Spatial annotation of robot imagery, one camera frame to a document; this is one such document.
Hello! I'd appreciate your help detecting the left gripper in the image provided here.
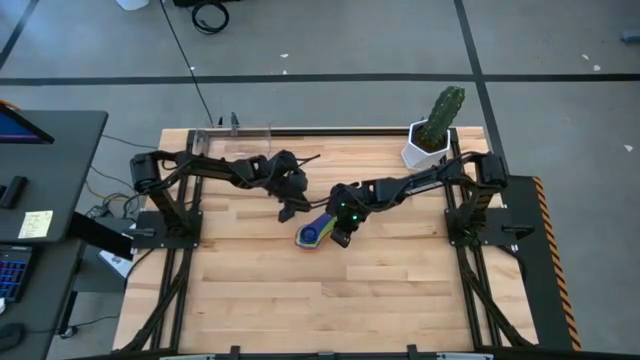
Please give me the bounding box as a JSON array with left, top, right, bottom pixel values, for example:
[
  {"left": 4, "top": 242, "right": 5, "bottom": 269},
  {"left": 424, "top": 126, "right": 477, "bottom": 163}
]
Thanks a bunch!
[{"left": 264, "top": 149, "right": 313, "bottom": 224}]

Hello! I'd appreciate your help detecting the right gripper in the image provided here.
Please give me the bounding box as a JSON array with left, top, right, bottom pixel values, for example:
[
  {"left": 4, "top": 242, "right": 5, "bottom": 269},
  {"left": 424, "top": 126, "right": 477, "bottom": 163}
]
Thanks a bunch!
[{"left": 327, "top": 182, "right": 381, "bottom": 249}]

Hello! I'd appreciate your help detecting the purple measuring cup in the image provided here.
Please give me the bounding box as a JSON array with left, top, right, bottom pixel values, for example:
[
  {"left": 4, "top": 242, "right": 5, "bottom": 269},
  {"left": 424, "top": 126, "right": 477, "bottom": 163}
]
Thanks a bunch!
[{"left": 299, "top": 213, "right": 338, "bottom": 244}]

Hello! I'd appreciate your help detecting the clear plastic basket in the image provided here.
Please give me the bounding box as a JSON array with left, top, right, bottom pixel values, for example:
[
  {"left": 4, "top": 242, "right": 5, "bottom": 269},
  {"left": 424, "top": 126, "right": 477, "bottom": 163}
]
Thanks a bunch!
[{"left": 192, "top": 124, "right": 274, "bottom": 157}]

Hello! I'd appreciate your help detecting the white planter pot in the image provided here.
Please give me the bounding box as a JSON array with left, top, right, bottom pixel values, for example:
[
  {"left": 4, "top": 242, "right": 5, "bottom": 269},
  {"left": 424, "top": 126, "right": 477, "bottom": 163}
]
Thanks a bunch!
[{"left": 400, "top": 118, "right": 454, "bottom": 171}]

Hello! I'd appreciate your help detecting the green cactus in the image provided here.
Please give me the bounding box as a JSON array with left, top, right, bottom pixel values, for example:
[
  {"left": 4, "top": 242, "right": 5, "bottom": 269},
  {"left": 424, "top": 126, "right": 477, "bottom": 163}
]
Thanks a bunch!
[{"left": 417, "top": 85, "right": 466, "bottom": 149}]

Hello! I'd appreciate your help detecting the white paper sheet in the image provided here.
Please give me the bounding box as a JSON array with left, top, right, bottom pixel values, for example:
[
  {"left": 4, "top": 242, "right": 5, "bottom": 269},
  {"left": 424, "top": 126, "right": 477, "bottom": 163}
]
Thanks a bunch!
[{"left": 97, "top": 248, "right": 134, "bottom": 279}]

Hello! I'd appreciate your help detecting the grey power strip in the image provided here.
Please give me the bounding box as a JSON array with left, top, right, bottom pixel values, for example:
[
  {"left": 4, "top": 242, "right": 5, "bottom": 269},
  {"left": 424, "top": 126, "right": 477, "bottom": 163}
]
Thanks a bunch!
[{"left": 87, "top": 203, "right": 115, "bottom": 220}]

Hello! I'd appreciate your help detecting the black box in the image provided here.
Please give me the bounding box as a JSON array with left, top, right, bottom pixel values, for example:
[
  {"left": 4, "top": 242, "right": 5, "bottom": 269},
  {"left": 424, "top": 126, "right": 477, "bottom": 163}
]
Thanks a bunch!
[{"left": 67, "top": 212, "right": 135, "bottom": 260}]

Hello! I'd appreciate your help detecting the black hazard-striped platform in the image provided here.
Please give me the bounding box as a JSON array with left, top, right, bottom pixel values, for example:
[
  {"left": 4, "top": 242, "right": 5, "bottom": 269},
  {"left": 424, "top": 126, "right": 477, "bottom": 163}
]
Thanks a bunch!
[{"left": 499, "top": 174, "right": 584, "bottom": 351}]

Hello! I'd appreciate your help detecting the black desk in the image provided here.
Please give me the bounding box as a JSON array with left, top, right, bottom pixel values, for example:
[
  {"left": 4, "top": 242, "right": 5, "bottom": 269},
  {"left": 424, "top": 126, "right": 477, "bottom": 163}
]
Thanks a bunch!
[
  {"left": 0, "top": 109, "right": 109, "bottom": 246},
  {"left": 0, "top": 238, "right": 86, "bottom": 360}
]

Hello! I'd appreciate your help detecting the yellow sticky note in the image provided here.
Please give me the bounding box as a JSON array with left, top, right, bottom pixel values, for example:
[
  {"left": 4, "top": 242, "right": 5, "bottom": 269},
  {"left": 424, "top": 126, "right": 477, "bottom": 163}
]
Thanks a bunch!
[{"left": 17, "top": 209, "right": 54, "bottom": 240}]

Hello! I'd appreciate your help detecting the black remote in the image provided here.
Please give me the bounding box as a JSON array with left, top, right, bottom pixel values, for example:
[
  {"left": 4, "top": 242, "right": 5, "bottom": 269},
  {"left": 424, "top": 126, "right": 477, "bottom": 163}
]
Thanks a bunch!
[{"left": 0, "top": 174, "right": 29, "bottom": 210}]

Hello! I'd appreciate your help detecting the laptop screen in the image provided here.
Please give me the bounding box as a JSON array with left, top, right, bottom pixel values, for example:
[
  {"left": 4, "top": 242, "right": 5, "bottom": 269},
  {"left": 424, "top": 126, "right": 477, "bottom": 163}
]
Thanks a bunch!
[{"left": 0, "top": 102, "right": 55, "bottom": 146}]

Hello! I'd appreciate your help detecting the black backlit keyboard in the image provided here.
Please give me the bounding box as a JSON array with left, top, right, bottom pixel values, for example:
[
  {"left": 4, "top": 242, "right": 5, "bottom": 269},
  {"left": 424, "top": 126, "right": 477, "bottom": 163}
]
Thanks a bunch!
[{"left": 0, "top": 243, "right": 34, "bottom": 304}]

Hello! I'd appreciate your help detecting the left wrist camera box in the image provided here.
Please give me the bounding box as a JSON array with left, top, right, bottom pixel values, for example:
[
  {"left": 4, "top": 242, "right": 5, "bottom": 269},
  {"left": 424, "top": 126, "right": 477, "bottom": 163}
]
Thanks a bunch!
[{"left": 272, "top": 151, "right": 301, "bottom": 174}]

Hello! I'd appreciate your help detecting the black table frame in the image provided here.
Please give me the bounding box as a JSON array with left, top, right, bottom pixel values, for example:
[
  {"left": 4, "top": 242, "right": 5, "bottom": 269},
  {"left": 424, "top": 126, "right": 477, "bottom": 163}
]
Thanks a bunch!
[{"left": 114, "top": 127, "right": 539, "bottom": 360}]

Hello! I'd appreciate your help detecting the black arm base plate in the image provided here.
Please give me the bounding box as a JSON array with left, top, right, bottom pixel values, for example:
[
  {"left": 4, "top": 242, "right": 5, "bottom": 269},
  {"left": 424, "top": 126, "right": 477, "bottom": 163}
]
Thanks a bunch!
[
  {"left": 130, "top": 209, "right": 204, "bottom": 250},
  {"left": 444, "top": 207, "right": 536, "bottom": 247}
]

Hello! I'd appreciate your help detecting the long black floor cable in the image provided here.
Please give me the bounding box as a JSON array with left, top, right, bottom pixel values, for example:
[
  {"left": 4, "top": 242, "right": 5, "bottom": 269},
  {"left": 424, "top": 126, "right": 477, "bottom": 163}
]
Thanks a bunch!
[{"left": 159, "top": 0, "right": 216, "bottom": 129}]

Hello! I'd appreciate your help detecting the coiled black cable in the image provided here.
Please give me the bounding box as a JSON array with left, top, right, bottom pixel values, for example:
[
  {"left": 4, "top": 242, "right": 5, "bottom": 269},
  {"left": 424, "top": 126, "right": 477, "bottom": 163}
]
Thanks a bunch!
[{"left": 191, "top": 0, "right": 231, "bottom": 35}]

